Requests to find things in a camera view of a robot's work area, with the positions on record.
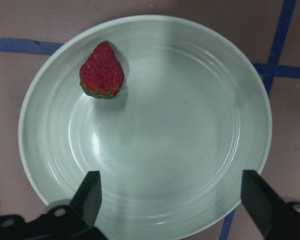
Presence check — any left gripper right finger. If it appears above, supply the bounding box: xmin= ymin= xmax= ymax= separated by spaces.
xmin=240 ymin=169 xmax=285 ymax=237

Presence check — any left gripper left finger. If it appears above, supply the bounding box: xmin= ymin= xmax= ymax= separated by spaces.
xmin=70 ymin=171 xmax=101 ymax=227

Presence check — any red strawberry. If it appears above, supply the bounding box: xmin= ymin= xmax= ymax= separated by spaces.
xmin=79 ymin=41 xmax=125 ymax=99

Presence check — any light green plate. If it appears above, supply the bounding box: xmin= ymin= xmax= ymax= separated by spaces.
xmin=18 ymin=15 xmax=272 ymax=240

